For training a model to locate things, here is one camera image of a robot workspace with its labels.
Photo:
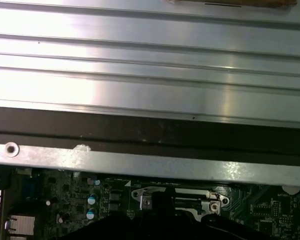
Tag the CPU socket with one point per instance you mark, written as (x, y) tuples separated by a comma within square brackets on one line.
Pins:
[(142, 200)]

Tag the green motherboard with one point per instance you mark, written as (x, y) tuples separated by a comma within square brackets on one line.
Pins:
[(265, 207)]

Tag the small cylindrical capacitor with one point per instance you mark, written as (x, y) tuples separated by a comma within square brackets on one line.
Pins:
[(97, 181), (91, 200), (91, 214)]

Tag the round coin cell battery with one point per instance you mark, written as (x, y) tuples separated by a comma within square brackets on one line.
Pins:
[(291, 190)]

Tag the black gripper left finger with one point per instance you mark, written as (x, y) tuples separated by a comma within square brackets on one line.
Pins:
[(130, 227)]

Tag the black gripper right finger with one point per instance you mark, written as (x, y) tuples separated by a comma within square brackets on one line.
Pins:
[(215, 230)]

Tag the silver rear port block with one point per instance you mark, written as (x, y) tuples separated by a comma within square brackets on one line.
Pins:
[(21, 225)]

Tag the metal socket cover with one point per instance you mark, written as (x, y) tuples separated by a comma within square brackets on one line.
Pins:
[(190, 203)]

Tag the black PC case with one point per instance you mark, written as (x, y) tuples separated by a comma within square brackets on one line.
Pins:
[(140, 125)]

